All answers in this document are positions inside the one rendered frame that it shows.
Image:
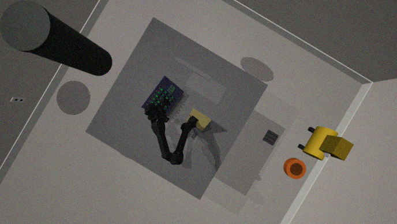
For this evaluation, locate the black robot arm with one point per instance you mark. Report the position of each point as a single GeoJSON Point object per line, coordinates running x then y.
{"type": "Point", "coordinates": [158, 127]}

